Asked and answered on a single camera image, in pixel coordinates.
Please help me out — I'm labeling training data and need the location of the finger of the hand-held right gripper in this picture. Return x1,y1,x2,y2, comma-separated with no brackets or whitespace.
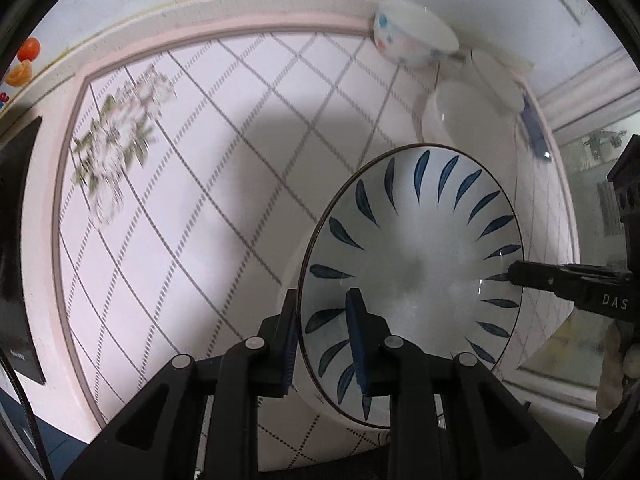
507,259,634,307

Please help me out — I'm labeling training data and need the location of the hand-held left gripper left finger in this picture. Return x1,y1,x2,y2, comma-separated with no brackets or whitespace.
70,288,301,480

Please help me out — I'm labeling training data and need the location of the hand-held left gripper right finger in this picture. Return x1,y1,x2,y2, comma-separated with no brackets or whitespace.
345,287,584,480

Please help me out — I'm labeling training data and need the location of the blue leaf pattern bowl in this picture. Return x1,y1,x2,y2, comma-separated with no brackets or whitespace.
278,144,526,429

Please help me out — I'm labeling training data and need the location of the person's right hand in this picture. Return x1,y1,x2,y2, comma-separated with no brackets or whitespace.
596,319,640,421

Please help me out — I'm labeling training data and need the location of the blue object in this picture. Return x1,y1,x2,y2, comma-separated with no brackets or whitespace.
519,94,553,162

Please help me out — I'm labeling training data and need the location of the white plate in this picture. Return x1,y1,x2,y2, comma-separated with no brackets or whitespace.
469,48,535,112

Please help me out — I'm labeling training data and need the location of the plain white bowl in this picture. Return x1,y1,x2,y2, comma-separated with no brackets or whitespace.
421,80,516,162

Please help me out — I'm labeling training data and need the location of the black flat panel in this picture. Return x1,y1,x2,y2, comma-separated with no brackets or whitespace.
0,116,47,387

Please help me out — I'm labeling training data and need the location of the white polka dot bowl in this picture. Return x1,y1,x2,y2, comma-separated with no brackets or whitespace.
372,0,459,69

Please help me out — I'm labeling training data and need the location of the orange fruit sticker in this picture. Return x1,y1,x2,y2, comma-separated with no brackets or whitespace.
4,37,41,87

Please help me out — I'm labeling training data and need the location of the black cable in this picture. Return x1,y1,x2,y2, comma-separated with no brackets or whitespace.
0,355,55,480

